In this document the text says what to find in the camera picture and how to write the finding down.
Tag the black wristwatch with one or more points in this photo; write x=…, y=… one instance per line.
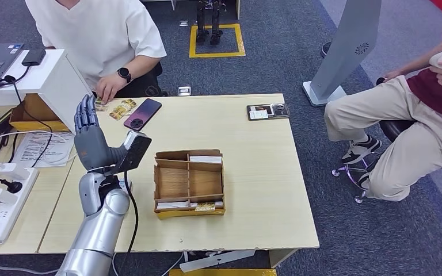
x=124, y=73

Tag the person's right hand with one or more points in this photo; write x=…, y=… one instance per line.
x=392, y=75

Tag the white label card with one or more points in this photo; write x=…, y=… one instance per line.
x=258, y=115

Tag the purple smartphone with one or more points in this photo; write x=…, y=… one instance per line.
x=144, y=113

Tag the black power adapter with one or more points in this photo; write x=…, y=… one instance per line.
x=1, y=122

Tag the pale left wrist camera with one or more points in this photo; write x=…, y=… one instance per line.
x=137, y=146

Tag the black usb hub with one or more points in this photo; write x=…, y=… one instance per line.
x=33, y=57

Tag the white table leg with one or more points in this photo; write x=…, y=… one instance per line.
x=173, y=4
x=239, y=9

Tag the white metal bracket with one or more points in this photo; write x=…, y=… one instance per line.
x=213, y=262

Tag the black office chair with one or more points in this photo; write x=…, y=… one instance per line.
x=159, y=69

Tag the yellow cardboard box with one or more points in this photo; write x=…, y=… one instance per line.
x=34, y=125

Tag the person's left forearm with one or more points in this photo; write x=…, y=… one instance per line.
x=144, y=65

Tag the white power strip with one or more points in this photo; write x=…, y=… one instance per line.
x=3, y=219

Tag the black humanoid robot legs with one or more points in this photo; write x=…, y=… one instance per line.
x=202, y=23

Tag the black power plug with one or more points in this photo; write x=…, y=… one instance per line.
x=14, y=187

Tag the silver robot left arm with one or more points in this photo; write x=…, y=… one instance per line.
x=103, y=228

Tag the grey kiosk stand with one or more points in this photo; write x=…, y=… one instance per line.
x=343, y=57

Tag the printed paper sheet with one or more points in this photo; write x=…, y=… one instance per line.
x=30, y=150

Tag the person's right forearm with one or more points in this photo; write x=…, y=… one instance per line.
x=423, y=63

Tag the black wheeled stool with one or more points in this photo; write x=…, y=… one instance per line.
x=394, y=129

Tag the yellow patterned card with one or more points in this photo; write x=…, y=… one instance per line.
x=123, y=109
x=205, y=207
x=102, y=106

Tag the black round object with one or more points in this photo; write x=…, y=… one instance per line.
x=380, y=81

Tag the wooden desk leg panel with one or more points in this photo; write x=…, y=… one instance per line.
x=278, y=259

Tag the white desk riser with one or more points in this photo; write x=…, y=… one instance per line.
x=49, y=84

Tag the silver floor socket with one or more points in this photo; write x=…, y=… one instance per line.
x=184, y=91
x=183, y=23

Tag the black card tray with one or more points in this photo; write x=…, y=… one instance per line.
x=268, y=112

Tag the grey card reader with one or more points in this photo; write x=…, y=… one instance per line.
x=128, y=186

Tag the wooden divided card box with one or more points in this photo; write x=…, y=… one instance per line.
x=173, y=183

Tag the yellow panel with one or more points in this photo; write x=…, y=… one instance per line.
x=221, y=273

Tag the yellow floor tape square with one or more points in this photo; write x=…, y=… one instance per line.
x=217, y=55

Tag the small dark object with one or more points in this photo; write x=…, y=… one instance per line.
x=326, y=50

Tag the person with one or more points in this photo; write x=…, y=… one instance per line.
x=415, y=152
x=91, y=34

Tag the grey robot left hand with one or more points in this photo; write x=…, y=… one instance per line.
x=91, y=148

